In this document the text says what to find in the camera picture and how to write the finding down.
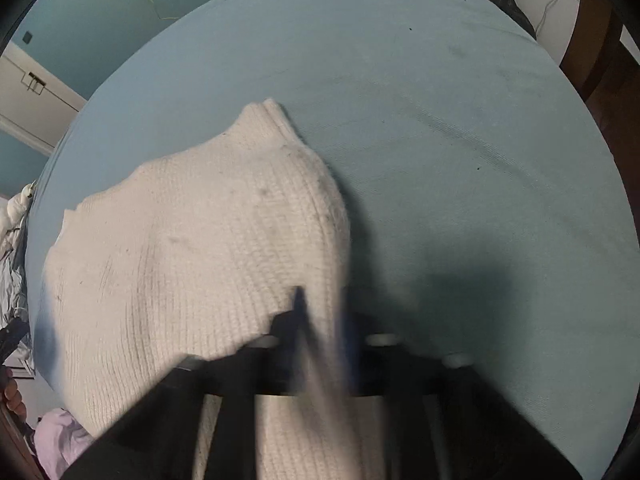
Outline crumpled grey clothes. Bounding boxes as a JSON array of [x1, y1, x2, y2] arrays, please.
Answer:
[[0, 250, 31, 321]]

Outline white and blue knit sweater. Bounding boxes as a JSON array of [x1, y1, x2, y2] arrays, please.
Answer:
[[44, 98, 386, 480]]

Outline person's left hand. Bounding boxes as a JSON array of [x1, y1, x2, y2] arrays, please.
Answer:
[[1, 366, 27, 418]]

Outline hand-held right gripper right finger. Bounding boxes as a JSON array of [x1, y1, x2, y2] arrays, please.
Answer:
[[345, 310, 583, 480]]

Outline white cable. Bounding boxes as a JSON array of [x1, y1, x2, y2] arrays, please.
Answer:
[[536, 0, 581, 31]]

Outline brown wooden chair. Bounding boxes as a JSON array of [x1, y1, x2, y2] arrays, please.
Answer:
[[559, 0, 640, 106]]

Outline pink checked quilt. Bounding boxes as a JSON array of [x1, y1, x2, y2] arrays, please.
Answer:
[[34, 407, 96, 471]]

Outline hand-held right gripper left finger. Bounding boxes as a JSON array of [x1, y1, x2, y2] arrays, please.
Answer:
[[60, 285, 313, 480]]

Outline white door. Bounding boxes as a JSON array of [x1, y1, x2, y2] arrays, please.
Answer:
[[0, 40, 88, 153]]

